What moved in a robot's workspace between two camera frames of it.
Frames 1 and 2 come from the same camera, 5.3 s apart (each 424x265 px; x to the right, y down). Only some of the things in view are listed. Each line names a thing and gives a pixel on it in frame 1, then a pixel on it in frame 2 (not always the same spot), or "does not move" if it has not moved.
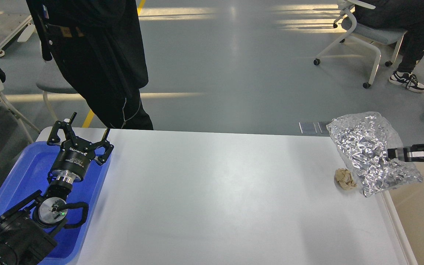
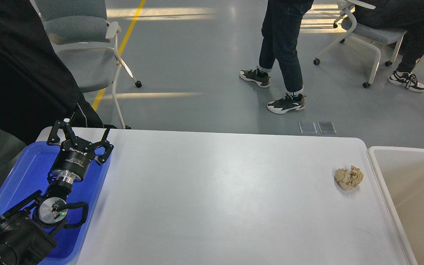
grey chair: [53, 79] to [87, 40]
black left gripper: [75, 155] does not move
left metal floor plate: [307, 127] does not move
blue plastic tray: [28, 172] does not move
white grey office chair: [367, 35] does not move
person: [99, 43] to [23, 84]
